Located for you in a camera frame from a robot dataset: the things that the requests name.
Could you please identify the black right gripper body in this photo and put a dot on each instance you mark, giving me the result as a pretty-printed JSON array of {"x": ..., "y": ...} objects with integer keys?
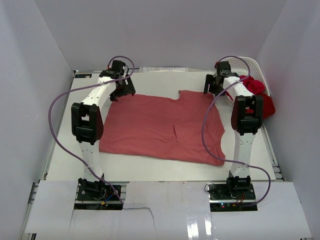
[{"x": 218, "y": 90}]

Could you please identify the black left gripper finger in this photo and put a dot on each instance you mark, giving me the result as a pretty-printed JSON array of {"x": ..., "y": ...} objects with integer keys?
[
  {"x": 125, "y": 87},
  {"x": 114, "y": 96}
]

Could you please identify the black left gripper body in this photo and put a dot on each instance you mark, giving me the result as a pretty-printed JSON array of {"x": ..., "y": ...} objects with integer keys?
[{"x": 127, "y": 76}]

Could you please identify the red t shirt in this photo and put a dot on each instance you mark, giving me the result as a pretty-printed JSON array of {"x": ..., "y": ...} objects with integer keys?
[{"x": 257, "y": 88}]

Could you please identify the salmon pink t shirt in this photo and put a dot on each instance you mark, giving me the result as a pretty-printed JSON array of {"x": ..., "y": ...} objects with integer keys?
[{"x": 186, "y": 129}]

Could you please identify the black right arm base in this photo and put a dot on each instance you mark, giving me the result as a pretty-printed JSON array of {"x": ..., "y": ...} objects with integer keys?
[{"x": 220, "y": 200}]

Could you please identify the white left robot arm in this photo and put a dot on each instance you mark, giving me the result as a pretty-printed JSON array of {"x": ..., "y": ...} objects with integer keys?
[{"x": 87, "y": 124}]

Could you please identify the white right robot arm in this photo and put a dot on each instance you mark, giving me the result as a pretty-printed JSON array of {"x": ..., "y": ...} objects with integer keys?
[{"x": 246, "y": 119}]

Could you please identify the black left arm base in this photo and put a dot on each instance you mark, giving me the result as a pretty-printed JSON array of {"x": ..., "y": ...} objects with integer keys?
[{"x": 100, "y": 196}]

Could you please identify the white plastic basket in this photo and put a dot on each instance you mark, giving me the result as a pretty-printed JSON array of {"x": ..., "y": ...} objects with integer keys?
[{"x": 256, "y": 73}]

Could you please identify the black table label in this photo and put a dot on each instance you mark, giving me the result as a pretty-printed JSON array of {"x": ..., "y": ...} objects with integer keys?
[{"x": 83, "y": 76}]

